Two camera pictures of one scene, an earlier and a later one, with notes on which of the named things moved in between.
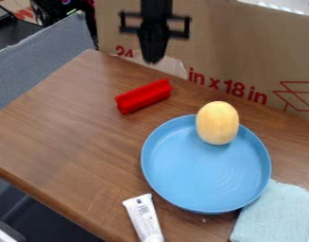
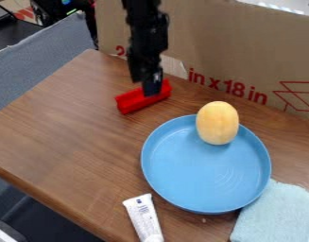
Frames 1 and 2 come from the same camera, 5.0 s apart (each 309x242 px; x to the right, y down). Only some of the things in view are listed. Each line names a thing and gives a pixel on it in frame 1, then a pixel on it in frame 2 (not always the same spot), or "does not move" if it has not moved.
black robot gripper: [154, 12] -> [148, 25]
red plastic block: [142, 96] does not move
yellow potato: [217, 122] does not move
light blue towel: [280, 217] does not move
